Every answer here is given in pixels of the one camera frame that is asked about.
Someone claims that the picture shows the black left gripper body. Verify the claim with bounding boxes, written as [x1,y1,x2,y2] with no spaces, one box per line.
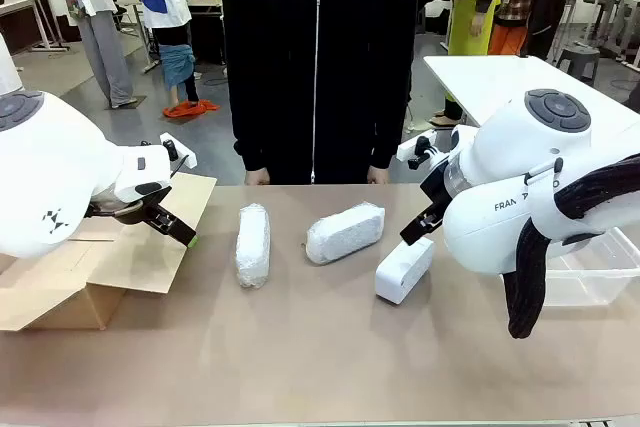
[85,185,174,224]

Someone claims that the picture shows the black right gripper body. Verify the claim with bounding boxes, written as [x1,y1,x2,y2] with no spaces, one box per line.
[420,159,454,221]

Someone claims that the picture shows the bubble-wrapped white clock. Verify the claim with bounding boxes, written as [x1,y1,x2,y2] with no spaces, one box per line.
[234,203,272,290]
[305,201,387,266]

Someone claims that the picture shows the person's left forearm black sleeve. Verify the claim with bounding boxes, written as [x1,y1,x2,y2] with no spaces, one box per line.
[367,71,416,171]

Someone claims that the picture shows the person's right forearm black sleeve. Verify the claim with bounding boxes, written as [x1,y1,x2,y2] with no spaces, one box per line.
[232,71,274,173]

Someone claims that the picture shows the unwrapped white clock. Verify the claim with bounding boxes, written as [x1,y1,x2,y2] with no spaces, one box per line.
[374,236,435,306]

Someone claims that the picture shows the open cardboard box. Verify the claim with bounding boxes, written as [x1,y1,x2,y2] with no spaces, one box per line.
[0,171,218,332]

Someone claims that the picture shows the orange cloth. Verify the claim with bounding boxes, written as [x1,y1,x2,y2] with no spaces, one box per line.
[162,99,221,121]

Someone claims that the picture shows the white table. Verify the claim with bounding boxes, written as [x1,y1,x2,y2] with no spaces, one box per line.
[423,54,640,168]

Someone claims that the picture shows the person in yellow apron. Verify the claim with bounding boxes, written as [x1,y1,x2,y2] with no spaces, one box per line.
[429,0,502,128]

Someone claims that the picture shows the mannequin with grey trousers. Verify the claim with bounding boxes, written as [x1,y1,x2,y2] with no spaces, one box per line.
[49,0,139,109]

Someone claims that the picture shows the person in orange trousers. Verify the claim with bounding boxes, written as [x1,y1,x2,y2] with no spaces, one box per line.
[488,0,532,58]

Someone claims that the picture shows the clear plastic bin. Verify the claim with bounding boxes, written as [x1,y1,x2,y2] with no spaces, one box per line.
[542,226,640,307]

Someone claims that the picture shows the person torso black hoodie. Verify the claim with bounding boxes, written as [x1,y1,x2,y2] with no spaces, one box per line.
[221,0,419,186]

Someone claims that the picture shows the grey plastic stool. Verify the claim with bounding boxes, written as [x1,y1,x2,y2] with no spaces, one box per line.
[556,44,601,82]

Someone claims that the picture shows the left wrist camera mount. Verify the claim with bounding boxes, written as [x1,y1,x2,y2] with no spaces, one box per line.
[159,132,197,172]

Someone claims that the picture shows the black cable sleeve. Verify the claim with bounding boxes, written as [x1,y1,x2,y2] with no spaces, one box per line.
[502,154,640,341]

